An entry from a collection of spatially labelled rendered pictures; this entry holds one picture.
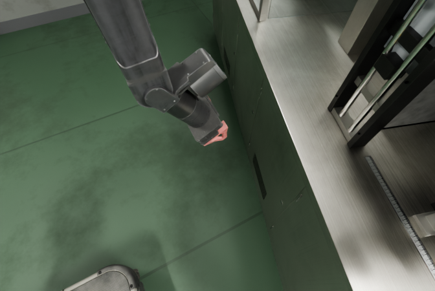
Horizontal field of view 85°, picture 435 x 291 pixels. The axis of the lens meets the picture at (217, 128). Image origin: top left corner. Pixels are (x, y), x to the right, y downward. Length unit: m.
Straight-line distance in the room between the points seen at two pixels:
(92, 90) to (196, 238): 1.53
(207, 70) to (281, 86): 0.53
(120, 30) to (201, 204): 1.38
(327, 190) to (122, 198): 1.31
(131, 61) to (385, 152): 0.75
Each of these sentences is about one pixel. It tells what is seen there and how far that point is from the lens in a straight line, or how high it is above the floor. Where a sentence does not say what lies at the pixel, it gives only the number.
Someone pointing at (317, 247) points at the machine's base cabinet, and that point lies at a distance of 0.86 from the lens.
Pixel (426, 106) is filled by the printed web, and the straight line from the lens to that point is 0.91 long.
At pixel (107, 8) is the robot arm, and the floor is 1.39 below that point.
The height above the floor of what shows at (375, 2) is 1.11.
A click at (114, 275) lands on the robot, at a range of 1.37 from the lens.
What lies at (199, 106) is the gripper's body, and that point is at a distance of 0.45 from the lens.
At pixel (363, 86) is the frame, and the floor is 1.06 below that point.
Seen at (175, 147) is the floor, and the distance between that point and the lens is 1.78.
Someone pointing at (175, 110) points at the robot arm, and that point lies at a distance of 0.42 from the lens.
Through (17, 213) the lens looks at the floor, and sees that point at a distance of 2.01.
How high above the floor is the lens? 1.53
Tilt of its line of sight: 56 degrees down
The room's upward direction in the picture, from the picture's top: straight up
